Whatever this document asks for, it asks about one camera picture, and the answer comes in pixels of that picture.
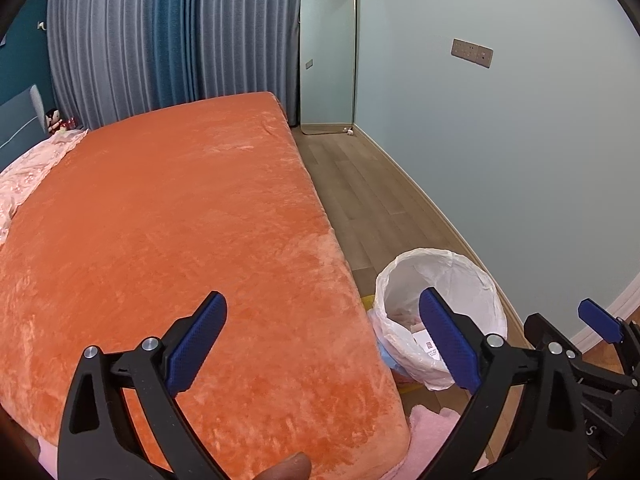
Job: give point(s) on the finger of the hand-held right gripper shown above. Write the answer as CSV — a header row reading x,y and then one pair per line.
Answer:
x,y
537,327
600,320

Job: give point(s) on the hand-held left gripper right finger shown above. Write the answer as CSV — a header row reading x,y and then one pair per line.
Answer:
x,y
445,335

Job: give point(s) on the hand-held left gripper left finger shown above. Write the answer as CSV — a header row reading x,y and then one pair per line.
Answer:
x,y
195,345

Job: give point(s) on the bin with white bag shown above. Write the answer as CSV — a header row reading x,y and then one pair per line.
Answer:
x,y
395,320

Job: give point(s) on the person's left hand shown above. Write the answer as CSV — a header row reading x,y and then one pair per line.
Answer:
x,y
285,467

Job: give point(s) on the orange plush blanket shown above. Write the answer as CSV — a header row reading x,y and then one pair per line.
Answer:
x,y
175,210

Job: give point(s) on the pink floral quilt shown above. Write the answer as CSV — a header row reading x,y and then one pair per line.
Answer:
x,y
30,175

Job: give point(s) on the small red object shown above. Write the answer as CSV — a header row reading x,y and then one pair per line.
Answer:
x,y
71,123

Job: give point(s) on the small doll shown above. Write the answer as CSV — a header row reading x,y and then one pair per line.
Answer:
x,y
54,121

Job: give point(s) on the blue-grey padded headboard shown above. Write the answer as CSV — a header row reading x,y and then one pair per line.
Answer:
x,y
20,115

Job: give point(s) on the gold-framed standing mirror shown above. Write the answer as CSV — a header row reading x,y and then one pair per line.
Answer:
x,y
325,60

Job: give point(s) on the blue curtain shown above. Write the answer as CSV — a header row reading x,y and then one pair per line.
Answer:
x,y
175,30

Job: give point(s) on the grey curtain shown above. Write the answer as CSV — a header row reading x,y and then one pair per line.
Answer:
x,y
250,25
100,40

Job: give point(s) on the brown wall socket plate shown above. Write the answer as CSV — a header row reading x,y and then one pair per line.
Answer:
x,y
472,52

